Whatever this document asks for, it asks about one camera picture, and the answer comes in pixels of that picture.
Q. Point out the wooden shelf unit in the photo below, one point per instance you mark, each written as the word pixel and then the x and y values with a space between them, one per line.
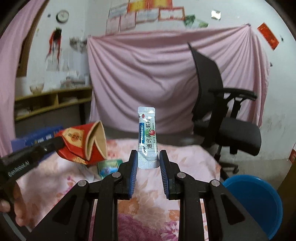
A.
pixel 53 95

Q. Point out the blue cardboard box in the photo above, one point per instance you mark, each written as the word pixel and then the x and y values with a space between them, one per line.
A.
pixel 27 140

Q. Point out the silver medicine sachet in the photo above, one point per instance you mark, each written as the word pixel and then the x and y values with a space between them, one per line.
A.
pixel 148 134

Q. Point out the pink hanging sheet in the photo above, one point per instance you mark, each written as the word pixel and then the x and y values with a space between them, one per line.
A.
pixel 150 76

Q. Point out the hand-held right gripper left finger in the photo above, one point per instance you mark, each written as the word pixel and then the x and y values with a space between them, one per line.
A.
pixel 133 176

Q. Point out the small wall photo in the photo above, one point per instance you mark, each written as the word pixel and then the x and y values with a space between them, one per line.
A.
pixel 215 14

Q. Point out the floral ceramic bowl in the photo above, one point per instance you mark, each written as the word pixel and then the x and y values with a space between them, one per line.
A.
pixel 37 88

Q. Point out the group of wall certificates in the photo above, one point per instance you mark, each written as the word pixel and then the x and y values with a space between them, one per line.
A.
pixel 143 16

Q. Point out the small green box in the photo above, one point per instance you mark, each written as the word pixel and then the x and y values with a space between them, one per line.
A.
pixel 108 167

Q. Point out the pink curtain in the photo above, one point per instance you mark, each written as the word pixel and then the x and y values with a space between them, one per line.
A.
pixel 13 69

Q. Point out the red hanging ornament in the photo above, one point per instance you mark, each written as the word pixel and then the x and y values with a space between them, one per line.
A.
pixel 54 41

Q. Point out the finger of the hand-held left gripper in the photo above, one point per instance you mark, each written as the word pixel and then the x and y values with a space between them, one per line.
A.
pixel 50 144

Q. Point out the red paper box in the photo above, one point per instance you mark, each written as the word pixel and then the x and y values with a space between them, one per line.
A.
pixel 76 143

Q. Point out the person's left hand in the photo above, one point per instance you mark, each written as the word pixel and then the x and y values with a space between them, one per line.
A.
pixel 17 197

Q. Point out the wall calendar papers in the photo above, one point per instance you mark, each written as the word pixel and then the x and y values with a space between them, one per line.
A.
pixel 62 62

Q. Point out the black office chair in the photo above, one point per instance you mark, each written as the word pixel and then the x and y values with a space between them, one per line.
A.
pixel 231 129

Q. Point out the round wall clock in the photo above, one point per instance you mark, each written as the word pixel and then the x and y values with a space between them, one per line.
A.
pixel 63 15

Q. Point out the pile of papers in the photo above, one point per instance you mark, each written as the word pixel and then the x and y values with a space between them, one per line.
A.
pixel 74 80

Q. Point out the red hanging bag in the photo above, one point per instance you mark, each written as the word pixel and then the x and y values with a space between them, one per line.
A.
pixel 293 155

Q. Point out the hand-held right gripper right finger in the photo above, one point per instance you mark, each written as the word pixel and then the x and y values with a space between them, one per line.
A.
pixel 164 176

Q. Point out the green plant picture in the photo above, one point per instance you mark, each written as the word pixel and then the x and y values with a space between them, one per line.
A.
pixel 189 20
pixel 201 23

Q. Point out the blue plastic basin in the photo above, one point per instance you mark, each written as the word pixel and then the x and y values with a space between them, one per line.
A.
pixel 254 204

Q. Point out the small black wall hook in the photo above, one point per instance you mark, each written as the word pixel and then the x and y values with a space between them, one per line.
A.
pixel 281 38

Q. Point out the red paper wall poster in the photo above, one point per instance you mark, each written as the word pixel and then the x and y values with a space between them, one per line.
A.
pixel 268 36

